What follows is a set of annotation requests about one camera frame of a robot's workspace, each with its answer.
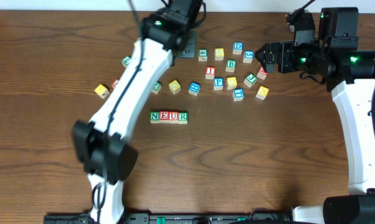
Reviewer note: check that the blue H letter block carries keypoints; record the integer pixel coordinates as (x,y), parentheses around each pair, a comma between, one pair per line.
(194,88)

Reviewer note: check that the red M letter block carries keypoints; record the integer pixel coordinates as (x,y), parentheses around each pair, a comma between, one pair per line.
(262,74)

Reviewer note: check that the green B letter block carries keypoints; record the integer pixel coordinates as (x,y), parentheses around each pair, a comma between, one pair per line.
(230,65)

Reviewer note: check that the green 4 number block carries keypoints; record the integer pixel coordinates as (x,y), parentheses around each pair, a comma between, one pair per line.
(202,55)

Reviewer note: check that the red I block lower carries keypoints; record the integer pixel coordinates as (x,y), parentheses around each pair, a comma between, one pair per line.
(210,72)

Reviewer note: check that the blue 5 number block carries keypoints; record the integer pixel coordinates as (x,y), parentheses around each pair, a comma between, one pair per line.
(248,56)

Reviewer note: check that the blue P letter block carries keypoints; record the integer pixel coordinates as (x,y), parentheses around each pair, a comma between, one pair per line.
(218,83)

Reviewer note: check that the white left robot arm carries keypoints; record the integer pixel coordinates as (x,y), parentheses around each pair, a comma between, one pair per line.
(102,143)

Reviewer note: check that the red E letter block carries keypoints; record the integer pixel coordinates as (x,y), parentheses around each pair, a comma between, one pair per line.
(164,117)

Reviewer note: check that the green R letter block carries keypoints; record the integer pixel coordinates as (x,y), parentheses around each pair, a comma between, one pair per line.
(183,118)

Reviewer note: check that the yellow K letter block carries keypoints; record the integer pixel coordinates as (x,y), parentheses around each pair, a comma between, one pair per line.
(262,92)

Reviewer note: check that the red U letter block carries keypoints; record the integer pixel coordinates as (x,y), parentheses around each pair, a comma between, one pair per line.
(173,117)

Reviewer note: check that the yellow block beside Z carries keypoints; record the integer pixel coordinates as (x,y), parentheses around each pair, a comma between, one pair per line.
(174,86)

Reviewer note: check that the green N letter block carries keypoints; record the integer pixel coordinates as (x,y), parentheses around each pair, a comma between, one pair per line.
(154,117)

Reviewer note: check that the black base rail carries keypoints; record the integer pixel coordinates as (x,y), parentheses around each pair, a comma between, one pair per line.
(259,214)

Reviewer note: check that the blue D block upper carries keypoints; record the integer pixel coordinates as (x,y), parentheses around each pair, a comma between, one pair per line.
(237,48)

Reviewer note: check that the green J letter block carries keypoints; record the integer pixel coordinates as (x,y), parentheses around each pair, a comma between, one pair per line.
(250,80)

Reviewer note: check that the blue T letter block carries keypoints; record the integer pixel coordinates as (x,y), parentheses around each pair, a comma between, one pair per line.
(238,94)

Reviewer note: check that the yellow block beside P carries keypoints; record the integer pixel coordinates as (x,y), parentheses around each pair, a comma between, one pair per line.
(231,83)

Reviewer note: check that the red A letter block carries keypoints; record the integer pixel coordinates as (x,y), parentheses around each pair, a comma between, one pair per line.
(114,84)

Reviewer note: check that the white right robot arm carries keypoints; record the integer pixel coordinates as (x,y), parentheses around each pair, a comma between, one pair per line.
(328,53)

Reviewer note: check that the green Z letter block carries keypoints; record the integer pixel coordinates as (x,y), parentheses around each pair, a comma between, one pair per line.
(156,88)

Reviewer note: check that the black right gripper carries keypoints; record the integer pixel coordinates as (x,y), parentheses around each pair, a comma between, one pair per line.
(278,56)

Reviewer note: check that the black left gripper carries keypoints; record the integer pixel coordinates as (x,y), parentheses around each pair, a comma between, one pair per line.
(190,43)

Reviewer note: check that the green L letter block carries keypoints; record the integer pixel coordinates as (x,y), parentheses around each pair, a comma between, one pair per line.
(126,61)

